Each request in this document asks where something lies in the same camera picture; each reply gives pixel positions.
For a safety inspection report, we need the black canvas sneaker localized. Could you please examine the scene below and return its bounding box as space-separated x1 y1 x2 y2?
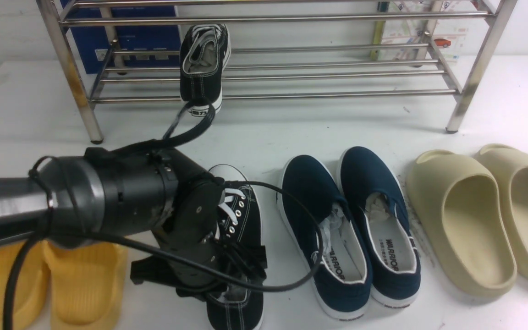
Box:
179 24 232 117
206 164 264 330

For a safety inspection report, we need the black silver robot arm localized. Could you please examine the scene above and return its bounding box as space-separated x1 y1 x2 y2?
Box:
0 148 267 299

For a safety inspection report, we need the left yellow rubber slipper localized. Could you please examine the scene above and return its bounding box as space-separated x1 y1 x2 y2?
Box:
0 242 50 330

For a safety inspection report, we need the colourful poster behind rack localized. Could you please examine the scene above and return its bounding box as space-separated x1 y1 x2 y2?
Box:
370 0 480 65

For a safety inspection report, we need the metal shoe rack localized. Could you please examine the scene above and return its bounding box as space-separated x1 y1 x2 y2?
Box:
36 0 517 144

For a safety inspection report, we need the left navy slip-on shoe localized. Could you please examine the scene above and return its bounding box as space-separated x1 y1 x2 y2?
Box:
276 155 373 321

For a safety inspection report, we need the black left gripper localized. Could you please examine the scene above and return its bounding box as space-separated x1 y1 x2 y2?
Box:
130 182 267 301

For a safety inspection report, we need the left beige foam slide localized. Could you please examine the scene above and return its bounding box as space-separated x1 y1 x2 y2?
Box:
405 149 517 299

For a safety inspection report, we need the yellow rubber slipper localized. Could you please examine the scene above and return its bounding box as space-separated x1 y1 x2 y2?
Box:
43 242 127 330
0 242 50 330

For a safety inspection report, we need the right navy slip-on shoe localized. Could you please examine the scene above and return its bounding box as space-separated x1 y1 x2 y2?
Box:
336 146 421 309

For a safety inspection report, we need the navy slip-on shoe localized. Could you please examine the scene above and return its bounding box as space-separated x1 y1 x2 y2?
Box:
276 155 373 321
336 146 421 309

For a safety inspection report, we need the right yellow rubber slipper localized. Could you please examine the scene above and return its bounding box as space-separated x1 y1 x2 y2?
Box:
43 242 127 330

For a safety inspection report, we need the blue box behind rack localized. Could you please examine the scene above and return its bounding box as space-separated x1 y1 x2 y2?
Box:
71 6 182 74

